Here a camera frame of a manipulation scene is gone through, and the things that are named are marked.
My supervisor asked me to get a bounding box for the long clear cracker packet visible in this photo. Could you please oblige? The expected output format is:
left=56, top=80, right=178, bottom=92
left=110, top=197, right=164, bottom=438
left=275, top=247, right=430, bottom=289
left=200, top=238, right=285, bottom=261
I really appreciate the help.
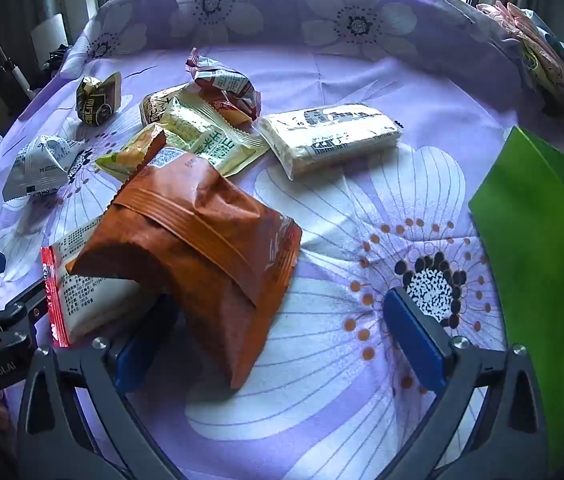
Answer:
left=258, top=103, right=403, bottom=181

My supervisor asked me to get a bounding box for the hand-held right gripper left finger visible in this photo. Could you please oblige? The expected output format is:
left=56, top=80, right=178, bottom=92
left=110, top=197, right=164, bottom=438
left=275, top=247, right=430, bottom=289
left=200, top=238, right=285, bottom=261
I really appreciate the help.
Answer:
left=17, top=292, right=187, bottom=480

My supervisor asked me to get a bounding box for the green cardboard box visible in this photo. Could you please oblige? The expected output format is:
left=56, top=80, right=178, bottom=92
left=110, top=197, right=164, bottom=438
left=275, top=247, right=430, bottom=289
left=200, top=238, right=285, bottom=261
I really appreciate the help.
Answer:
left=468, top=126, right=564, bottom=471

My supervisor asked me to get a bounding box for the small dark brown packet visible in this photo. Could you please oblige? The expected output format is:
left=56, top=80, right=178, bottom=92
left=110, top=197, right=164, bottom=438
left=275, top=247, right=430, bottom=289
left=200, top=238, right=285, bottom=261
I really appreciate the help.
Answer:
left=76, top=71, right=123, bottom=125

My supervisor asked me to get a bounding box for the yellow snack packet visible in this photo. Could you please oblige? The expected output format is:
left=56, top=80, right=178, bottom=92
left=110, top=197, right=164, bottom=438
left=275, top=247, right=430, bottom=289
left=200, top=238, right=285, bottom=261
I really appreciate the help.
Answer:
left=94, top=122, right=167, bottom=183

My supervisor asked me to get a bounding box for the white and grey packet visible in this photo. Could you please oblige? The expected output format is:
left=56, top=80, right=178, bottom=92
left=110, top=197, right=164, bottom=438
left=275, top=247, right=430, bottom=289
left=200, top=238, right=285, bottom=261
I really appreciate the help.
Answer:
left=2, top=135, right=88, bottom=203

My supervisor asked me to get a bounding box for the black and white stick tool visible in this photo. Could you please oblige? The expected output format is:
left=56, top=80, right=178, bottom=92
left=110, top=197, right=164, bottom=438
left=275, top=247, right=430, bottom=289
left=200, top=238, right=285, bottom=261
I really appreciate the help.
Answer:
left=0, top=5, right=34, bottom=107

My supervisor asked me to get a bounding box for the pale green snack packet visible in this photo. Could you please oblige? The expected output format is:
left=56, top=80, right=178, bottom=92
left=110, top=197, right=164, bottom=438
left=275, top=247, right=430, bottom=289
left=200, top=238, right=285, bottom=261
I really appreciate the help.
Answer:
left=159, top=97, right=270, bottom=178

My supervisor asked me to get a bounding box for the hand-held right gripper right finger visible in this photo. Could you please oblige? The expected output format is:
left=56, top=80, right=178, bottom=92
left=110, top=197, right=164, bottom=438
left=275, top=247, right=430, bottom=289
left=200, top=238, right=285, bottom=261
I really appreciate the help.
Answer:
left=383, top=287, right=550, bottom=480

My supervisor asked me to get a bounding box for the red and white packet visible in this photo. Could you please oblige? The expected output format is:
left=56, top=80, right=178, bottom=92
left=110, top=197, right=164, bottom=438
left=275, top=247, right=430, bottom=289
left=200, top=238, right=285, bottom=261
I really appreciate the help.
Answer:
left=185, top=47, right=263, bottom=121

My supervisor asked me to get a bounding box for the white packet with red edge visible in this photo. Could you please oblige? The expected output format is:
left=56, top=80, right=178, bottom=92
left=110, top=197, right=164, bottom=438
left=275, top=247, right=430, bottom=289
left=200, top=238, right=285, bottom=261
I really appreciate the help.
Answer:
left=41, top=215, right=149, bottom=348

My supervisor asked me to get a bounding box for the pile of folded clothes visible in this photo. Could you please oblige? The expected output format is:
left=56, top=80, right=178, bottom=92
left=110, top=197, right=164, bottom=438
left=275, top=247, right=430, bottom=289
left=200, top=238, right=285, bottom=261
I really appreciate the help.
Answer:
left=476, top=0, right=564, bottom=111

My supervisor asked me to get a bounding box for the orange-brown snack packet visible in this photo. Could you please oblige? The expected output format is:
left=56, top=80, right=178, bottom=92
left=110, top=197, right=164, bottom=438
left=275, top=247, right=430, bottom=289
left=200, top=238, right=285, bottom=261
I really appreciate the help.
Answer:
left=66, top=130, right=303, bottom=391

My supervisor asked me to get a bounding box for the orange-yellow snack packet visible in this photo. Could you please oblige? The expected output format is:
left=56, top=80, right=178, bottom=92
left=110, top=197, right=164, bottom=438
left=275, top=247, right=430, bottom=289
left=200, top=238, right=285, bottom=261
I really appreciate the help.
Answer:
left=140, top=82, right=253, bottom=128

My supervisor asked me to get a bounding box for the white board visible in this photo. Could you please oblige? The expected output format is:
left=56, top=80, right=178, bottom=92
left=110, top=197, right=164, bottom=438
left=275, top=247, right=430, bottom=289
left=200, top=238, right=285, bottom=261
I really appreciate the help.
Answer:
left=31, top=12, right=69, bottom=54

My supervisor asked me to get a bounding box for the purple floral bedsheet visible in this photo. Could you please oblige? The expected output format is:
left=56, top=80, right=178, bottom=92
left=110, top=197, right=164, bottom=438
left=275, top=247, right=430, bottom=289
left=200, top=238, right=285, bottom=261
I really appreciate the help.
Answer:
left=0, top=0, right=564, bottom=480

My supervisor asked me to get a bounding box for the dark cable bundle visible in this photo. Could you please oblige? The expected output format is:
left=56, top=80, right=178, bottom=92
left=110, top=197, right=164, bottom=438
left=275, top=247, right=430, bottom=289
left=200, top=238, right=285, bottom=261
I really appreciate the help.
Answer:
left=41, top=44, right=74, bottom=77

